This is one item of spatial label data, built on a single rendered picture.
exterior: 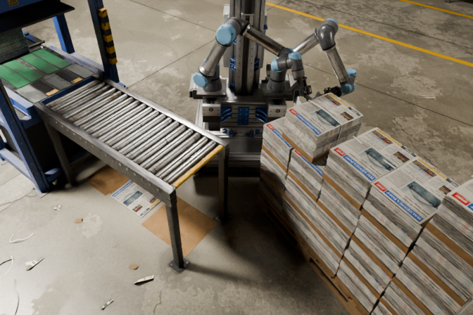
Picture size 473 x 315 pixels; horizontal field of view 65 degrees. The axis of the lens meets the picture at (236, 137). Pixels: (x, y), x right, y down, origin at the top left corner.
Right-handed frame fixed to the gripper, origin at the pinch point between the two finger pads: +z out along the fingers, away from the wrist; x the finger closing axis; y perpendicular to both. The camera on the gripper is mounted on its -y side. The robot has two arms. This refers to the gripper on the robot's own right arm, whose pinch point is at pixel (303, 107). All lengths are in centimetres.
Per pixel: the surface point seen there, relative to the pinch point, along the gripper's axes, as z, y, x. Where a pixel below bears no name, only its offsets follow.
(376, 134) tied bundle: 17.2, 44.8, 11.7
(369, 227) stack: 56, 60, -19
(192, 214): 71, -76, -69
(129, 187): 45, -121, -101
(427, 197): 38, 84, -4
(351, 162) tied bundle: 21, 52, -17
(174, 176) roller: 14, -15, -89
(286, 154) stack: 25.5, -2.0, -19.2
